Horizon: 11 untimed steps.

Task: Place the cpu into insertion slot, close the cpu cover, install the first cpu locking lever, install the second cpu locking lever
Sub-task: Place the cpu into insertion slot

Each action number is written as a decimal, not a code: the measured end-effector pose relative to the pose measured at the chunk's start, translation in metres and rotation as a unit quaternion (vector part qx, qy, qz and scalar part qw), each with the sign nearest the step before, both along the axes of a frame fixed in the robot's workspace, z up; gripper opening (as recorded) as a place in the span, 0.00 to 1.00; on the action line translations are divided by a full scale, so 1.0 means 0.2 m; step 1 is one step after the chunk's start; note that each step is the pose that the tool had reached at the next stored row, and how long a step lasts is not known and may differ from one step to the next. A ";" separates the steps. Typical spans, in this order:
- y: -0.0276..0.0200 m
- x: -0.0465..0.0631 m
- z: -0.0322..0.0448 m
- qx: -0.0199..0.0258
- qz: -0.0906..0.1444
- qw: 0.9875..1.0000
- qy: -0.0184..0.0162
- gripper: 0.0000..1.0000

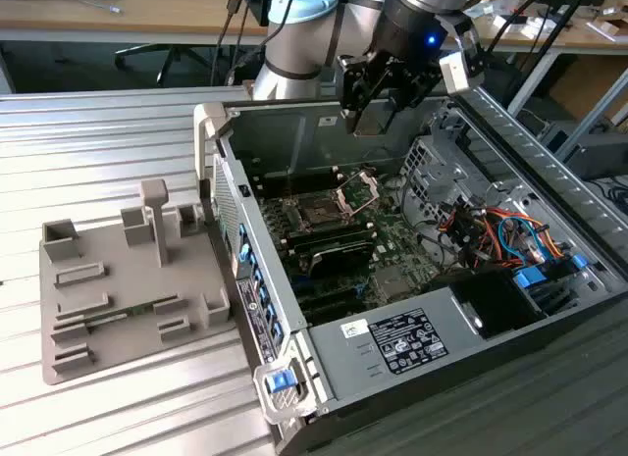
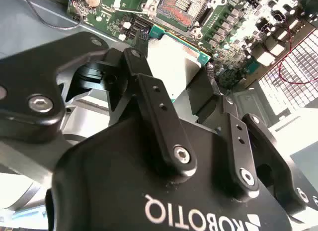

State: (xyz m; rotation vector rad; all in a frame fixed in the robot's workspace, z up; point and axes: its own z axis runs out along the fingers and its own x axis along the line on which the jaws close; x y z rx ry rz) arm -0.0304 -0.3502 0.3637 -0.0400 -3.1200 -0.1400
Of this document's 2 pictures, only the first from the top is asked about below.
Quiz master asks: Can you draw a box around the black graphics card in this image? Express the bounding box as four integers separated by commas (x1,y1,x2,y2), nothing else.
296,237,377,280

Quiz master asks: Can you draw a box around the grey case corner handle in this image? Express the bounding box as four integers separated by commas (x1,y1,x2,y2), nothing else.
193,102,233,183
252,355,318,424

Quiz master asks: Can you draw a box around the blue wire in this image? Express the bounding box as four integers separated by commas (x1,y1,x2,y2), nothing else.
496,214,544,267

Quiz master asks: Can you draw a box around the silver chipset heatsink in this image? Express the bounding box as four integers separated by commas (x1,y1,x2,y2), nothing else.
373,267,419,301

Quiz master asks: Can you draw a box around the black monitor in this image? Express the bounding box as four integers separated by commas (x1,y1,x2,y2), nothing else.
244,0,274,26

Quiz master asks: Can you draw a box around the grey parts rack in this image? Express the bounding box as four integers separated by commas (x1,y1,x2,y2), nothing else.
37,178,236,387

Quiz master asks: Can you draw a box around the blue case latch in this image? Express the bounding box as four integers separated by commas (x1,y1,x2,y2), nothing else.
263,371,291,394

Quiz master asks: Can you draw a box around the green motherboard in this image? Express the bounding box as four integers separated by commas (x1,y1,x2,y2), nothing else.
252,171,445,328

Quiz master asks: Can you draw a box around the blue disk carrier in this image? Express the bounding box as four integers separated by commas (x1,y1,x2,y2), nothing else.
512,264,556,294

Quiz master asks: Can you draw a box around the black camera cable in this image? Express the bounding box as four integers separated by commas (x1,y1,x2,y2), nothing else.
480,0,531,55

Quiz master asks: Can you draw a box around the small white box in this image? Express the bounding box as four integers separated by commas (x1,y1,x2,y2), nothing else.
493,13,530,35

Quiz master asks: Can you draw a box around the black office chair base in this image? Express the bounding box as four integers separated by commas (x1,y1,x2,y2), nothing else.
113,41,220,88

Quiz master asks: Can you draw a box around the black fan shroud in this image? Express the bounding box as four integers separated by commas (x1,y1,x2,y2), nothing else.
430,268,547,343

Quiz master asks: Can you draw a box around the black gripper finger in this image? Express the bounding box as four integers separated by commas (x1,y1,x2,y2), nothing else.
338,53,393,132
385,63,437,129

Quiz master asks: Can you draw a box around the black RAM slot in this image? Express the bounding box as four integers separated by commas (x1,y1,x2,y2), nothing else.
254,169,340,188
288,229,378,255
283,221,375,246
257,178,340,200

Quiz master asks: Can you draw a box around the wooden desk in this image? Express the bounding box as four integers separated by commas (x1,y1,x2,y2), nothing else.
0,0,628,55

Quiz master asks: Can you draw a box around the orange and red wire bundle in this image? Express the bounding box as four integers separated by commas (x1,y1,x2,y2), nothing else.
438,200,575,271

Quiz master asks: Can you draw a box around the small cardboard box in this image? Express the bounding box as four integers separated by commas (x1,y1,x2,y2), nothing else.
586,18,622,41

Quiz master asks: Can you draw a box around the small CPU plate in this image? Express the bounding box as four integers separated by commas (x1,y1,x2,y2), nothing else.
353,107,390,137

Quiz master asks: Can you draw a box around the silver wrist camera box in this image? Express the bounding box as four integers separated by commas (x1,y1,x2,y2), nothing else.
438,12,488,95

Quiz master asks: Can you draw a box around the grey power supply with label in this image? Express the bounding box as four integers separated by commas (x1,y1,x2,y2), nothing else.
307,284,481,402

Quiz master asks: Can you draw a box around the black hanging cable with plug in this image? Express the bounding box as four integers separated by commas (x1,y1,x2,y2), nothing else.
213,0,246,87

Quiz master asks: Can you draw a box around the black expansion slot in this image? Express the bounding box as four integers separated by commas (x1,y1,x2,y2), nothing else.
299,293,372,325
293,279,367,308

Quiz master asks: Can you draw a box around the CPU socket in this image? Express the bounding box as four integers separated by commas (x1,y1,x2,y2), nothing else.
288,189,352,234

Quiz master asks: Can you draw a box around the open grey PC case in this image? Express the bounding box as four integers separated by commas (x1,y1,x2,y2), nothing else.
193,77,628,456

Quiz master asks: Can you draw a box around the green RAM stick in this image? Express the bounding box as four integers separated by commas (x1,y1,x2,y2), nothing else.
83,301,157,326

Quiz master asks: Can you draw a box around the black tripod pole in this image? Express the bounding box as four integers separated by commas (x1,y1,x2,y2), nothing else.
503,0,598,103

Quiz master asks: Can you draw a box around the grey computer box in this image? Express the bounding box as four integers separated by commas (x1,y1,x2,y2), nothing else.
553,121,628,181

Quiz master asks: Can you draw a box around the metal drive cage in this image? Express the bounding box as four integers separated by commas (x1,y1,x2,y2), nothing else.
397,107,495,222

